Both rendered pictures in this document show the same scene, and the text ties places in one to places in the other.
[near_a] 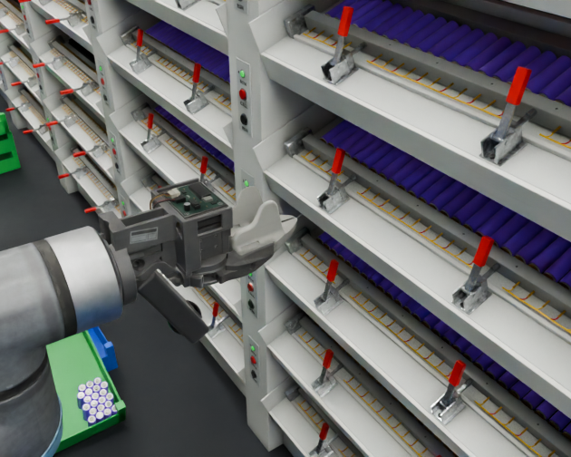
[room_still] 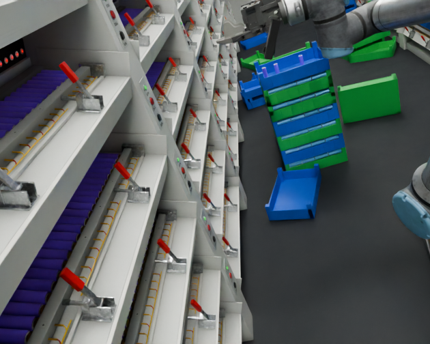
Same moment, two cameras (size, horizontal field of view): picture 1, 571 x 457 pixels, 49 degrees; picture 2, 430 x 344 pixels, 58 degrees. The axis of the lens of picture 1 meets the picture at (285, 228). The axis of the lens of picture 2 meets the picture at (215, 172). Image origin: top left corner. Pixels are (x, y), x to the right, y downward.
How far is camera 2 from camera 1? 1.69 m
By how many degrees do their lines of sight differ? 102
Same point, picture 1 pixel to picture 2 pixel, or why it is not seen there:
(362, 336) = (197, 152)
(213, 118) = (145, 181)
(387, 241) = (176, 95)
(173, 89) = (125, 237)
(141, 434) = not seen: outside the picture
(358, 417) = (214, 198)
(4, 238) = not seen: outside the picture
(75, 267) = not seen: outside the picture
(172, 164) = (166, 331)
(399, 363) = (197, 141)
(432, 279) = (181, 85)
